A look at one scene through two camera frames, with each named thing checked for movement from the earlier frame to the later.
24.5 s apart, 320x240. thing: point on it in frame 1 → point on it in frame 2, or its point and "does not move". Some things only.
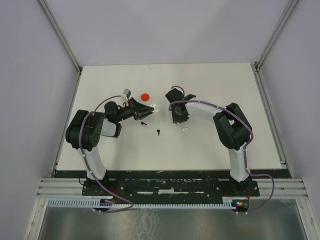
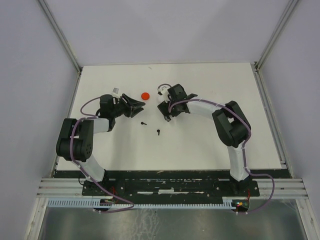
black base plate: [172, 188] does not move
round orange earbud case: [145, 97] does not move
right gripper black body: [176, 117] → [164, 106]
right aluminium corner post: [256, 65] does not move
